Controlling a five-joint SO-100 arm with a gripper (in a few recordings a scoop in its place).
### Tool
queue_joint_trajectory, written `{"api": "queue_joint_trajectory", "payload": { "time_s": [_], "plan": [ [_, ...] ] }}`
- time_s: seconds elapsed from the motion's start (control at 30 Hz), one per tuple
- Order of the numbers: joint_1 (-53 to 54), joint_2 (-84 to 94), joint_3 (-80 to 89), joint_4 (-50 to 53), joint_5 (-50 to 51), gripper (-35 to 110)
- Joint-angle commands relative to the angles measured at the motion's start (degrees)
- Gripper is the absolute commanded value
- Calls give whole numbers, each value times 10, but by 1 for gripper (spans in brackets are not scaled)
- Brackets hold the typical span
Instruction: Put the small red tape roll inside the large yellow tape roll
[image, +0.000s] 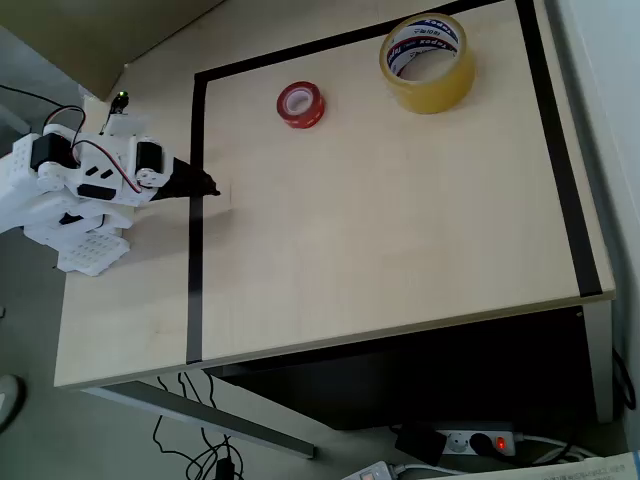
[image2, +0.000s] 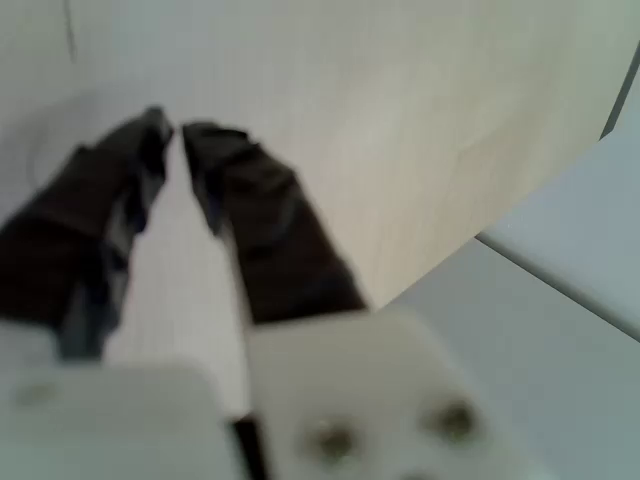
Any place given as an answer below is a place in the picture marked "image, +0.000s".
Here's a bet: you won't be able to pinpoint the black round plug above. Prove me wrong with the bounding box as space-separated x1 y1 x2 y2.
469 432 495 457

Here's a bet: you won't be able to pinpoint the red and black servo wire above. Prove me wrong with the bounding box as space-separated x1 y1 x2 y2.
43 104 147 195

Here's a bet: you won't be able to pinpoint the white round floor object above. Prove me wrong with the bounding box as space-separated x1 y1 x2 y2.
0 373 27 434

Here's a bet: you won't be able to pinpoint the controller board with green LED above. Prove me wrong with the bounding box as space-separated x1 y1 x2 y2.
102 89 132 134

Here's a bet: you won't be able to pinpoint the black power adapter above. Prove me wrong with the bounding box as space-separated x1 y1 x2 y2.
394 423 448 469

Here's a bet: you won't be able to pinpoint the white power strip, orange light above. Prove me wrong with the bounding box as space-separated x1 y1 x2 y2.
340 460 396 480

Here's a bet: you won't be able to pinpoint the white power strip, red switch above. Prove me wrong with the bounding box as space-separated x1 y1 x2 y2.
432 422 525 459

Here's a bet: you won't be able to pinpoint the grey metal table side frame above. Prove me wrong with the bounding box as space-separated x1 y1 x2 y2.
582 299 615 425

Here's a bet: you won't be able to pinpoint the yellow packing tape roll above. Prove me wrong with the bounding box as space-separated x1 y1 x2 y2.
378 12 477 116

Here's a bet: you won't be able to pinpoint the thin black cable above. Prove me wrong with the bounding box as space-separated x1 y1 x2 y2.
0 83 69 110

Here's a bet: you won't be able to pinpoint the grey metal table leg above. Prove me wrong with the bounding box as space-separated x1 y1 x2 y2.
79 379 317 460

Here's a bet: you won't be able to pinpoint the white power cable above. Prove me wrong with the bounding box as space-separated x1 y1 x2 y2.
514 432 601 466

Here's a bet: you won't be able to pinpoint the black floor cables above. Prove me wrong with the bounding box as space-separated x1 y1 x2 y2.
151 372 247 480

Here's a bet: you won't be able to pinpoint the red tape roll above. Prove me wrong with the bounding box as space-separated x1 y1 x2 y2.
276 80 326 131

